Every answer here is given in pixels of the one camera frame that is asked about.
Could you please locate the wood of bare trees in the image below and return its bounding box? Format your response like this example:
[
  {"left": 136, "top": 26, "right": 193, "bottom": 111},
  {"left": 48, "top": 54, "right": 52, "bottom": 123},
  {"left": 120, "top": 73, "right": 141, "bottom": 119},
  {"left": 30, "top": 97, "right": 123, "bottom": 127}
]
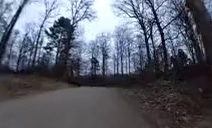
[{"left": 0, "top": 0, "right": 212, "bottom": 88}]

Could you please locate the dark evergreen tree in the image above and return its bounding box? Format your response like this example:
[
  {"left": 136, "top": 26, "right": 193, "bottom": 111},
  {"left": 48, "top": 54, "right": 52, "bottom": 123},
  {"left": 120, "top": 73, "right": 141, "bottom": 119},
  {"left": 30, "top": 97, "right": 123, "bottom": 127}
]
[{"left": 43, "top": 16, "right": 77, "bottom": 81}]

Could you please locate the grey asphalt path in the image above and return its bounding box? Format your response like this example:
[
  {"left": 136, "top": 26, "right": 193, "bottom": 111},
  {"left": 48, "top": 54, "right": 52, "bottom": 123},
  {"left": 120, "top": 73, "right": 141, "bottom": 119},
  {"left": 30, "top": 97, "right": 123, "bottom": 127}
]
[{"left": 0, "top": 85, "right": 155, "bottom": 128}]

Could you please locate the leaf-strewn ground verge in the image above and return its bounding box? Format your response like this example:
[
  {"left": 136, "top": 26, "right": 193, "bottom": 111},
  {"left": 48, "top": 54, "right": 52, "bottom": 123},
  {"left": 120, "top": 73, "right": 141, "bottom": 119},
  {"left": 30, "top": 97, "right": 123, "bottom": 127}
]
[
  {"left": 117, "top": 78, "right": 212, "bottom": 128},
  {"left": 0, "top": 73, "right": 78, "bottom": 103}
]

